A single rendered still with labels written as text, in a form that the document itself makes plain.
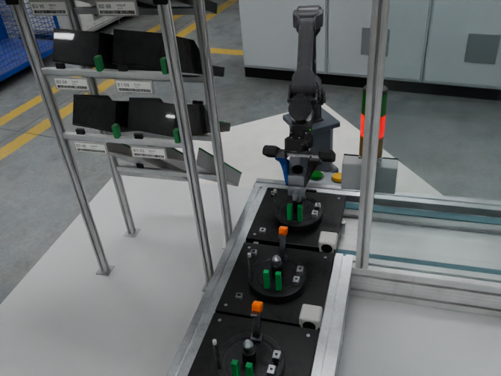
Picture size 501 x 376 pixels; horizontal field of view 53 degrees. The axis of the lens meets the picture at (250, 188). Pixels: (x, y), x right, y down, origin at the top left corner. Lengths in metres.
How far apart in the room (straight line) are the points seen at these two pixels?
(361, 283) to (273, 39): 3.50
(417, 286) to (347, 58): 3.32
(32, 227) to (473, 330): 2.64
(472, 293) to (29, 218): 2.73
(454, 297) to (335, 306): 0.30
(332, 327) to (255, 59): 3.78
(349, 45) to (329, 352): 3.53
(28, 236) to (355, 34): 2.89
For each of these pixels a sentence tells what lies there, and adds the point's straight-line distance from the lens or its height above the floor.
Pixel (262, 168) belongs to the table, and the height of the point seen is 0.86.
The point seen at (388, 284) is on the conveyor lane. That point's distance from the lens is 1.31.
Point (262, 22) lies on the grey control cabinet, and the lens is 4.58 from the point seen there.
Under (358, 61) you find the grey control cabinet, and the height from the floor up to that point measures 0.25.
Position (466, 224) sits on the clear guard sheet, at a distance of 1.20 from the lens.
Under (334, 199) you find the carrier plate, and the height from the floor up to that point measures 0.97.
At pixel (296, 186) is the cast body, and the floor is 1.09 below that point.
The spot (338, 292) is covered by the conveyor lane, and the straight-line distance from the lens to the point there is 1.23.
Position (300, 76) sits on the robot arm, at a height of 1.33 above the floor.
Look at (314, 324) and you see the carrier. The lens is 1.13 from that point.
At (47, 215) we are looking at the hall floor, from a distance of 3.40.
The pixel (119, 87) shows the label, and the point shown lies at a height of 1.44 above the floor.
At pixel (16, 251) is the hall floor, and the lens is 3.21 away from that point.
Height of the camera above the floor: 1.85
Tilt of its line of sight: 35 degrees down
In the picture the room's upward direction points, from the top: 5 degrees counter-clockwise
